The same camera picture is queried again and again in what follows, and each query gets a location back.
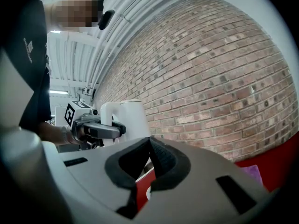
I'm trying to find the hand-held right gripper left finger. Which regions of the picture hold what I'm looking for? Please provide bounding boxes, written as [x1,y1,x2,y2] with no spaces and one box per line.
[42,136,155,220]

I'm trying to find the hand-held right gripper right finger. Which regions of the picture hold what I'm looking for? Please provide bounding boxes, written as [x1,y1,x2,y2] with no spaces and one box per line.
[137,136,279,224]

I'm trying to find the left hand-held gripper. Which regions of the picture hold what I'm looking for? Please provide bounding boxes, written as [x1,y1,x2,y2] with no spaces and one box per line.
[64,100,127,150]

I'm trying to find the white electric kettle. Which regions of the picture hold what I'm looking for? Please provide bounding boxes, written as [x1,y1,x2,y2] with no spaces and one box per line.
[100,99,151,147]

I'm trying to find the person's left forearm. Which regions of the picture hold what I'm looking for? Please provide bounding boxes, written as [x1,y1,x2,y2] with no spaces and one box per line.
[38,122,75,147]

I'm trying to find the person's left hand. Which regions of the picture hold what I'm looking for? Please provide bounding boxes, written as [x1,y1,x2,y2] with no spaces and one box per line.
[68,126,86,145]

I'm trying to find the silver wristband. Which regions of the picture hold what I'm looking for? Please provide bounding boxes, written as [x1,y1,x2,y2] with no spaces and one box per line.
[60,126,69,145]

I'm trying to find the purple cloth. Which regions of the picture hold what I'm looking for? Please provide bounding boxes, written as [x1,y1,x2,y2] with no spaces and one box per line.
[240,164,264,187]

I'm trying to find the person's black shirt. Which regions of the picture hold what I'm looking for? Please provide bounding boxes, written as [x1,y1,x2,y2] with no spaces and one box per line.
[0,0,56,135]

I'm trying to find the person's head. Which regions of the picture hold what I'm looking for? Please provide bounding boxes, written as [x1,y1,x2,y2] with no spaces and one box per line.
[44,0,105,32]

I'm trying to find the black head-worn camera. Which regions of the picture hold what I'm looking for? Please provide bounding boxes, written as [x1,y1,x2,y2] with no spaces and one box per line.
[98,9,116,30]

